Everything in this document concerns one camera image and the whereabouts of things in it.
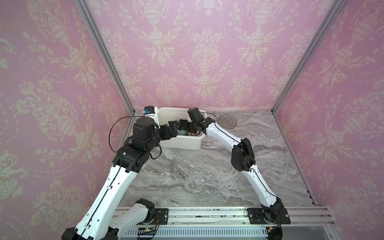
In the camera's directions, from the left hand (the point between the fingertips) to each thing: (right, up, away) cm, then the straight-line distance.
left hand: (170, 124), depth 67 cm
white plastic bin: (+4, -12, +29) cm, 31 cm away
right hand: (+2, -2, +31) cm, 31 cm away
